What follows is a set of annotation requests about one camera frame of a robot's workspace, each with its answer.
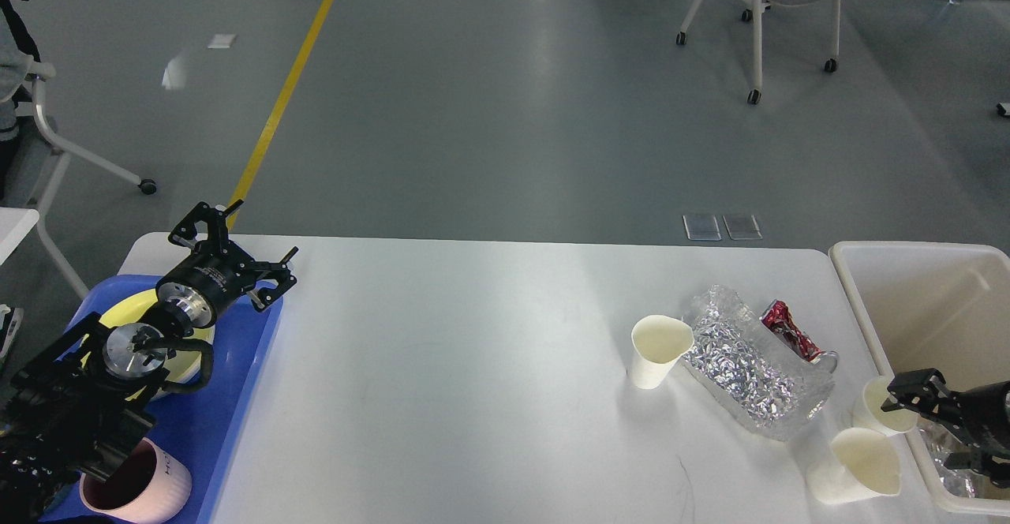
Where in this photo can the aluminium foil front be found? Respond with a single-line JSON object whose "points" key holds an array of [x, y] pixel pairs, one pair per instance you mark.
{"points": [[941, 443]]}

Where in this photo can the floor socket plate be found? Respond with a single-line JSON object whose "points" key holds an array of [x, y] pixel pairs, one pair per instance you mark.
{"points": [[742, 227], [702, 227]]}

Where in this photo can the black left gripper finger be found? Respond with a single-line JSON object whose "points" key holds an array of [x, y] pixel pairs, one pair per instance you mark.
{"points": [[263, 282], [204, 231]]}

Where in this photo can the crushed red soda can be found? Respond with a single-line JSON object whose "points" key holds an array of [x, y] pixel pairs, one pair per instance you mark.
{"points": [[779, 320]]}

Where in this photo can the beige plastic bin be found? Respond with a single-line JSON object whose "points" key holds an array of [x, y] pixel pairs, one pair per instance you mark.
{"points": [[927, 304]]}

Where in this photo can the white paper cup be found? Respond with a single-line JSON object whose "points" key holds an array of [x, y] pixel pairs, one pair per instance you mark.
{"points": [[867, 413], [860, 464], [659, 341]]}

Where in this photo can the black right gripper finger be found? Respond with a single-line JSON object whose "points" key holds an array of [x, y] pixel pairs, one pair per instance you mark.
{"points": [[981, 462], [925, 393]]}

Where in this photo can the yellow plastic plate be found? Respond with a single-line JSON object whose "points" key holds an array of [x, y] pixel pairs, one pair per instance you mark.
{"points": [[126, 307]]}

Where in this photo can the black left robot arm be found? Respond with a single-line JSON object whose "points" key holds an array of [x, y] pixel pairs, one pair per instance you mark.
{"points": [[80, 407]]}

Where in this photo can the pink ceramic mug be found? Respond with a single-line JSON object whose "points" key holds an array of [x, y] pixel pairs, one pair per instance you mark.
{"points": [[150, 486]]}

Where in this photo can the left floor socket plate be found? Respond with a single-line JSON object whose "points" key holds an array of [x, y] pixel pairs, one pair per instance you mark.
{"points": [[702, 227]]}

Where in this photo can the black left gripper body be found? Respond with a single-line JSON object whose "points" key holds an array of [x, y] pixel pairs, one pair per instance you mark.
{"points": [[204, 285]]}

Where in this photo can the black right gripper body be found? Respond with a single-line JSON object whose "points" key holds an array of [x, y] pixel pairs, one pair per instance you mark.
{"points": [[983, 416]]}

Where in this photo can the white office chair left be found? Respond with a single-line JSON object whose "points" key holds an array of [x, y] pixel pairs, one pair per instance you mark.
{"points": [[39, 166]]}

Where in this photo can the small white side table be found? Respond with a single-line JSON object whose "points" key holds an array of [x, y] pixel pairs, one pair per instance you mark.
{"points": [[16, 223]]}

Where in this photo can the blue plastic tray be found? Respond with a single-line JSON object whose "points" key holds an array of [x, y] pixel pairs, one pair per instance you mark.
{"points": [[201, 430]]}

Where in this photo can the right floor socket plate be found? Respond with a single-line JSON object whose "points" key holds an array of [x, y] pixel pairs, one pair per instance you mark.
{"points": [[742, 227]]}

